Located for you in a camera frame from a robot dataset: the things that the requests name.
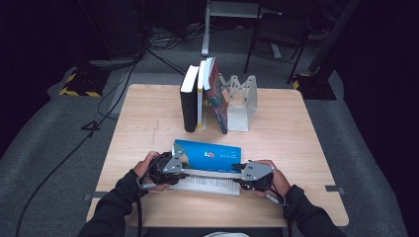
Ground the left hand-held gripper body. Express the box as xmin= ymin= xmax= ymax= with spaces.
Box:
xmin=149 ymin=151 xmax=190 ymax=186

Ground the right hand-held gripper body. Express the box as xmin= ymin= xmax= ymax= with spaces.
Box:
xmin=236 ymin=159 xmax=277 ymax=194

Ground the blue book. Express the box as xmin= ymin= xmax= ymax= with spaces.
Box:
xmin=168 ymin=138 xmax=243 ymax=198

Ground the black book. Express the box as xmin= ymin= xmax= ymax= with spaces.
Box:
xmin=179 ymin=64 xmax=201 ymax=133

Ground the expandable metal bookend rack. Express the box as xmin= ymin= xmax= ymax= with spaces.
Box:
xmin=218 ymin=74 xmax=259 ymax=133

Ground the yellow book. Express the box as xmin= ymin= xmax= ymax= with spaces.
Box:
xmin=196 ymin=59 xmax=209 ymax=131

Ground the red illustrated book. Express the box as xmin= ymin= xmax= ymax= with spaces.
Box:
xmin=203 ymin=56 xmax=230 ymax=135

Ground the person's left hand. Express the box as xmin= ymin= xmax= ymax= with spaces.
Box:
xmin=131 ymin=150 xmax=171 ymax=193

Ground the person's right hand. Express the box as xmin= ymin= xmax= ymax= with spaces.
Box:
xmin=253 ymin=159 xmax=293 ymax=200

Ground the white object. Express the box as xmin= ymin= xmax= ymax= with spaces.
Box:
xmin=204 ymin=231 xmax=250 ymax=237

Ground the grey tape strip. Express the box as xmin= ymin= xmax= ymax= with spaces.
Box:
xmin=83 ymin=191 xmax=109 ymax=202
xmin=325 ymin=185 xmax=346 ymax=196

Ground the black yellow striped base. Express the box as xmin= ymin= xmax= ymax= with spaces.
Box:
xmin=292 ymin=72 xmax=338 ymax=102
xmin=58 ymin=67 xmax=112 ymax=99

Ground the white desk stand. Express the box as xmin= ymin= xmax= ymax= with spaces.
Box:
xmin=201 ymin=0 xmax=262 ymax=58

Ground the black chair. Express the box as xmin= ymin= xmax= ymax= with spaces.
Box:
xmin=243 ymin=12 xmax=311 ymax=85

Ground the dark cabinet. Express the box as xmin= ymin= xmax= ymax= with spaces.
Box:
xmin=87 ymin=0 xmax=147 ymax=63

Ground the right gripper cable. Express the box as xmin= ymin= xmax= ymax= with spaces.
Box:
xmin=264 ymin=192 xmax=294 ymax=237

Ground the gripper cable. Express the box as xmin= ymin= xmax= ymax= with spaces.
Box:
xmin=134 ymin=154 xmax=166 ymax=237
xmin=264 ymin=192 xmax=294 ymax=237

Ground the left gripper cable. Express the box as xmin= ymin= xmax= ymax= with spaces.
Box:
xmin=134 ymin=154 xmax=166 ymax=237

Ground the long black floor cable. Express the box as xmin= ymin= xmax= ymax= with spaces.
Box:
xmin=14 ymin=60 xmax=141 ymax=237

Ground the bundle of floor cables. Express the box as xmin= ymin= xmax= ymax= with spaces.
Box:
xmin=144 ymin=23 xmax=207 ymax=51

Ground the grey slanted post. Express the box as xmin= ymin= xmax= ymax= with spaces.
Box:
xmin=307 ymin=0 xmax=363 ymax=74

